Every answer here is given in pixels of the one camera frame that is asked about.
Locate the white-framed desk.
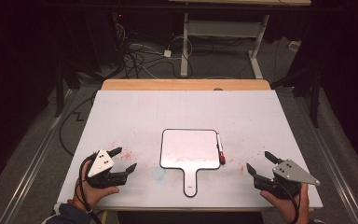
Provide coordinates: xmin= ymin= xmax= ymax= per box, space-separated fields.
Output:
xmin=167 ymin=0 xmax=312 ymax=79

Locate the metal floor rail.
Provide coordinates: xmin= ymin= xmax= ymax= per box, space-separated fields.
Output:
xmin=295 ymin=96 xmax=358 ymax=224
xmin=0 ymin=88 xmax=78 ymax=224

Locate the large white board sheet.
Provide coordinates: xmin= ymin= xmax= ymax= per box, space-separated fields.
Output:
xmin=57 ymin=89 xmax=324 ymax=210

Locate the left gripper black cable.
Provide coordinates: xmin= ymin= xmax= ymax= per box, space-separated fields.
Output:
xmin=78 ymin=157 xmax=103 ymax=224

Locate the small white box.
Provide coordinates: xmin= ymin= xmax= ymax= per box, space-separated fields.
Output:
xmin=288 ymin=40 xmax=302 ymax=52

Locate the person's right hand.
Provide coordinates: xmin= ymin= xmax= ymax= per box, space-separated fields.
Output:
xmin=259 ymin=182 xmax=310 ymax=224

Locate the tangle of floor cables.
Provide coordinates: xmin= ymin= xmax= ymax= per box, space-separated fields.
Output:
xmin=111 ymin=21 xmax=195 ymax=80

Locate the long black floor cable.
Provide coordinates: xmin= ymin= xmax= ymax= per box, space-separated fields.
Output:
xmin=58 ymin=90 xmax=99 ymax=157

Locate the white paddle-shaped whiteboard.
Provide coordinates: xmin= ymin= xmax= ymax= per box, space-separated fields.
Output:
xmin=159 ymin=128 xmax=222 ymax=199

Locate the dark metal stand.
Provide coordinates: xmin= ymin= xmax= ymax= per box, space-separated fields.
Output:
xmin=271 ymin=66 xmax=321 ymax=129

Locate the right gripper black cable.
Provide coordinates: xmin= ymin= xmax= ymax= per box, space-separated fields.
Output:
xmin=276 ymin=181 xmax=302 ymax=224

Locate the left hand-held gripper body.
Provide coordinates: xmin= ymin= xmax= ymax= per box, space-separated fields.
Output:
xmin=85 ymin=148 xmax=129 ymax=189

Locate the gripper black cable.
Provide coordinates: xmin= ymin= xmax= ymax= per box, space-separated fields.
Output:
xmin=276 ymin=181 xmax=302 ymax=224
xmin=78 ymin=157 xmax=103 ymax=224

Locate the wooden table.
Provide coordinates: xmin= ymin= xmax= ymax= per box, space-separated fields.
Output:
xmin=101 ymin=78 xmax=272 ymax=91

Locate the red-capped white marker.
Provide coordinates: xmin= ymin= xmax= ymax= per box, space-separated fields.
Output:
xmin=215 ymin=133 xmax=227 ymax=165

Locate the person's left hand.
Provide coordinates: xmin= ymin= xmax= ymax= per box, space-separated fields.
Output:
xmin=74 ymin=152 xmax=120 ymax=213

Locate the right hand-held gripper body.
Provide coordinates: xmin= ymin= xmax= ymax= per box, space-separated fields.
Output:
xmin=254 ymin=158 xmax=321 ymax=200

